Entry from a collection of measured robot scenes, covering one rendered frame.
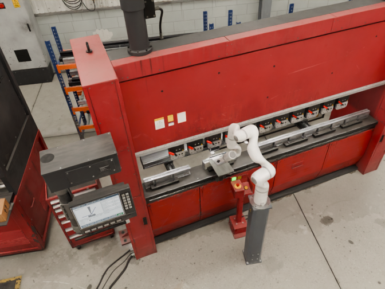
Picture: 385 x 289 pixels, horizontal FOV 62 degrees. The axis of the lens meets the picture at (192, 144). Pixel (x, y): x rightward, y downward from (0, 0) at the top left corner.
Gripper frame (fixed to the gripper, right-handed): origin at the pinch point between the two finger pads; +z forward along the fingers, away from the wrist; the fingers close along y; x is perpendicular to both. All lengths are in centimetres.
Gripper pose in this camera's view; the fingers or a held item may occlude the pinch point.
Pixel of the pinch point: (220, 160)
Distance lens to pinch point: 336.4
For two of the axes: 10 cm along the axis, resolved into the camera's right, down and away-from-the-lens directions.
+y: -8.8, 3.5, -3.3
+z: -2.7, 2.1, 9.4
